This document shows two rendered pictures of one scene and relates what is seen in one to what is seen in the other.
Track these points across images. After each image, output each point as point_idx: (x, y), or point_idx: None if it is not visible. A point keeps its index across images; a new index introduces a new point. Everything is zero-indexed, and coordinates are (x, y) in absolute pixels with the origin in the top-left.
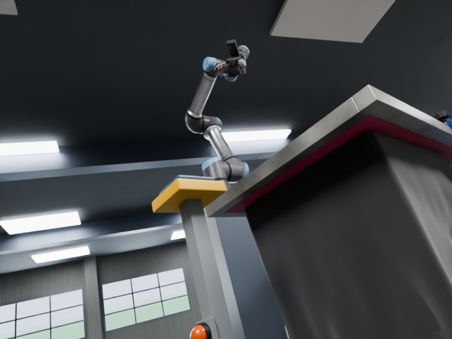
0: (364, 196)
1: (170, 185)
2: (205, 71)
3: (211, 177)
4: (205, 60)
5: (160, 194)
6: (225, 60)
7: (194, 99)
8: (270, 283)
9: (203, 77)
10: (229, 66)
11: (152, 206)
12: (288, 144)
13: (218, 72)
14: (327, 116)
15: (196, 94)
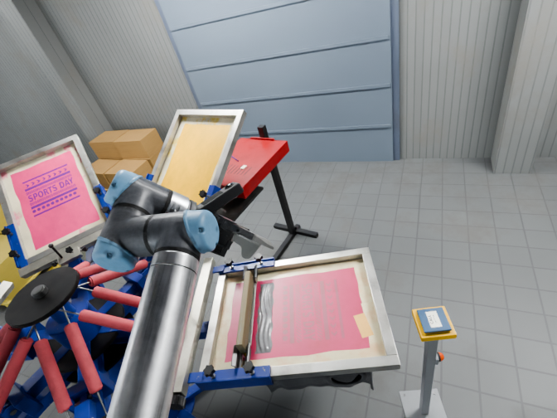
0: None
1: (447, 313)
2: (197, 254)
3: (418, 309)
4: (210, 221)
5: (452, 323)
6: (228, 221)
7: (171, 378)
8: (372, 375)
9: (194, 273)
10: (231, 235)
11: (456, 336)
12: (377, 281)
13: (254, 251)
14: (372, 262)
15: (176, 350)
